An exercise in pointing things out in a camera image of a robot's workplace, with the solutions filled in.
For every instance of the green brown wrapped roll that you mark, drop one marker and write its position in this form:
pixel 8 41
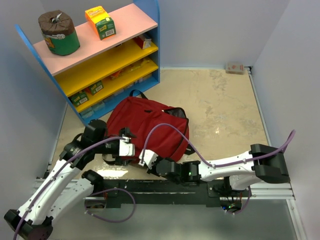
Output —
pixel 59 33

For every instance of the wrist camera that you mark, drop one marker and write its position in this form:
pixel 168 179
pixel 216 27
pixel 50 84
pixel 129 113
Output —
pixel 126 148
pixel 147 158

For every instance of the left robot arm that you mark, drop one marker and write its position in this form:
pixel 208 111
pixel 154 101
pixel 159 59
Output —
pixel 34 220

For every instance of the green sponge box upper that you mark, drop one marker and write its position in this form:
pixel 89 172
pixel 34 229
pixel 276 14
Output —
pixel 95 87

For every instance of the orange green sponge box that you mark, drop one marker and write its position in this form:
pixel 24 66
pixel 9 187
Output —
pixel 101 22

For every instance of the small pink card box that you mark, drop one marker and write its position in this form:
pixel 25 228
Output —
pixel 236 68

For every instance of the green sponge box lower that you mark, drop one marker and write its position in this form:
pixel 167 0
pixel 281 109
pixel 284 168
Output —
pixel 79 98

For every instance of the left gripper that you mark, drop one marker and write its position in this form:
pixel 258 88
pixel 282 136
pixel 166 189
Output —
pixel 121 160

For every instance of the red white box on shelf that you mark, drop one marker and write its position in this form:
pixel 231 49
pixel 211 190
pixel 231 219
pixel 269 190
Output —
pixel 143 41

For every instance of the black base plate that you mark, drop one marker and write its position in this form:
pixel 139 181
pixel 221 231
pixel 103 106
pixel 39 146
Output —
pixel 213 194

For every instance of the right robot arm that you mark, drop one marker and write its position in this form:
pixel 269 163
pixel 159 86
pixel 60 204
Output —
pixel 261 163

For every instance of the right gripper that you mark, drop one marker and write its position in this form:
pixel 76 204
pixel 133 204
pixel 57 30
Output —
pixel 152 170

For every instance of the red backpack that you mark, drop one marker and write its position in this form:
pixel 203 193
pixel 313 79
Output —
pixel 141 115

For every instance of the colourful shelf unit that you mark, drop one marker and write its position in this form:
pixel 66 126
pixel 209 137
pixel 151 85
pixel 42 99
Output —
pixel 118 61

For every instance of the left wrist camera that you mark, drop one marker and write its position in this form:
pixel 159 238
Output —
pixel 126 148

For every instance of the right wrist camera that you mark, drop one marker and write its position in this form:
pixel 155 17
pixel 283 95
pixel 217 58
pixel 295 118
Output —
pixel 147 158

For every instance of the aluminium rail frame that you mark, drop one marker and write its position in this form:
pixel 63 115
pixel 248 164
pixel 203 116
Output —
pixel 225 119

